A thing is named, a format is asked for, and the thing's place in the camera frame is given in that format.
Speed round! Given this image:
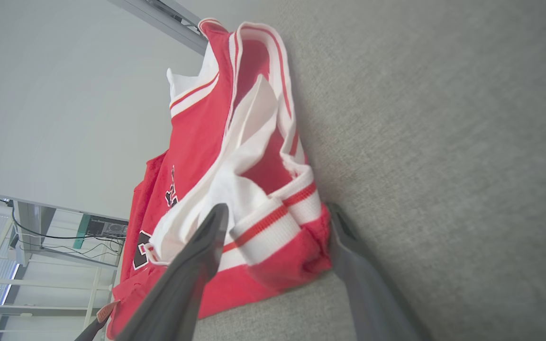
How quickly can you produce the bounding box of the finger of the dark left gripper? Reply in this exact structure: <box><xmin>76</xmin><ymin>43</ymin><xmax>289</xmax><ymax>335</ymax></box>
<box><xmin>74</xmin><ymin>318</ymin><xmax>110</xmax><ymax>341</ymax></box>

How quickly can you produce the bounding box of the grey fabric sofa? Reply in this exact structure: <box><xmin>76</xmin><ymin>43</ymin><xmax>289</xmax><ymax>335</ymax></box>
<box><xmin>192</xmin><ymin>0</ymin><xmax>546</xmax><ymax>341</ymax></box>

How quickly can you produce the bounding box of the grey metal post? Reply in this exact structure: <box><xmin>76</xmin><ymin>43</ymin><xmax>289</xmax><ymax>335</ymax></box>
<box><xmin>109</xmin><ymin>0</ymin><xmax>207</xmax><ymax>55</ymax></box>

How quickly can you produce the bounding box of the black hanging cable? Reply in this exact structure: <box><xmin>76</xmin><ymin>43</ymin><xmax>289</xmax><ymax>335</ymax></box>
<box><xmin>0</xmin><ymin>197</ymin><xmax>124</xmax><ymax>259</ymax></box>

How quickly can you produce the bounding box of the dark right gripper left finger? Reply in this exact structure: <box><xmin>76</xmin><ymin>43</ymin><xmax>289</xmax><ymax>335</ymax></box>
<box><xmin>114</xmin><ymin>204</ymin><xmax>230</xmax><ymax>341</ymax></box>

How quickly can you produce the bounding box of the red basketball jersey number 23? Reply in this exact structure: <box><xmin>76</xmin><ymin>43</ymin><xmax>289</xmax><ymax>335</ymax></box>
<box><xmin>107</xmin><ymin>18</ymin><xmax>333</xmax><ymax>339</ymax></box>

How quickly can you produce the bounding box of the white shelf frame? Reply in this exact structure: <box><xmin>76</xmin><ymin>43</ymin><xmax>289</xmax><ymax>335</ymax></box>
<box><xmin>0</xmin><ymin>218</ymin><xmax>112</xmax><ymax>341</ymax></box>

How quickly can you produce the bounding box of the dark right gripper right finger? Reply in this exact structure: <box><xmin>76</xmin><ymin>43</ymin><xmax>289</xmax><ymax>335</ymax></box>
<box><xmin>328</xmin><ymin>204</ymin><xmax>432</xmax><ymax>341</ymax></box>

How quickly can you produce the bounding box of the grey desk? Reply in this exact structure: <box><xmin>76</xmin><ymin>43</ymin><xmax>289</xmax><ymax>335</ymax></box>
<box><xmin>0</xmin><ymin>189</ymin><xmax>129</xmax><ymax>268</ymax></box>

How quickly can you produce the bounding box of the green strip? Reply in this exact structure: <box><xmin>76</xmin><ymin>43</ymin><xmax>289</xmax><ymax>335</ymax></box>
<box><xmin>73</xmin><ymin>213</ymin><xmax>91</xmax><ymax>250</ymax></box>

